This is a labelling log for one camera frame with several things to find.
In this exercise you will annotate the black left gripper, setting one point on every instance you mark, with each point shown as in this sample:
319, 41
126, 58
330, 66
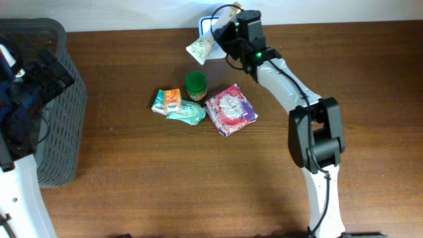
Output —
54, 84

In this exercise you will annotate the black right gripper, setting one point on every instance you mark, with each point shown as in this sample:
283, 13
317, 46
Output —
223, 36

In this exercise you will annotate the white bamboo print tube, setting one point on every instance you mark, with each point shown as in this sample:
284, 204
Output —
205, 47

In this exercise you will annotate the green lid jar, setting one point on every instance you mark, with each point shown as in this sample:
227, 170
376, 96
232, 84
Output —
196, 85

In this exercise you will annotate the red purple snack packet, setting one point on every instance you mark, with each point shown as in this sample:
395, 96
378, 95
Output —
230, 110

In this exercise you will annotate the teal wipes packet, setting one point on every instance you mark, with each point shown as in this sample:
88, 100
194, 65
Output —
191, 113

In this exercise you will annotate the orange tissue pack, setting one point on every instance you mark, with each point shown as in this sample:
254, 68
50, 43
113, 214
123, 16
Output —
173, 100

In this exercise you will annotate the teal tissue pack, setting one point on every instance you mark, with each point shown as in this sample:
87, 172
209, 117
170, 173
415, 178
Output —
159, 103

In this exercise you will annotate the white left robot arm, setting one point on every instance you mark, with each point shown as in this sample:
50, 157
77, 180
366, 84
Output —
23, 211

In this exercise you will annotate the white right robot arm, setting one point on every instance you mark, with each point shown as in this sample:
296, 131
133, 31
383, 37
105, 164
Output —
315, 133

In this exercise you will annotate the grey plastic mesh basket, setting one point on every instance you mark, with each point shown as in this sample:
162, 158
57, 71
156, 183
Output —
59, 125

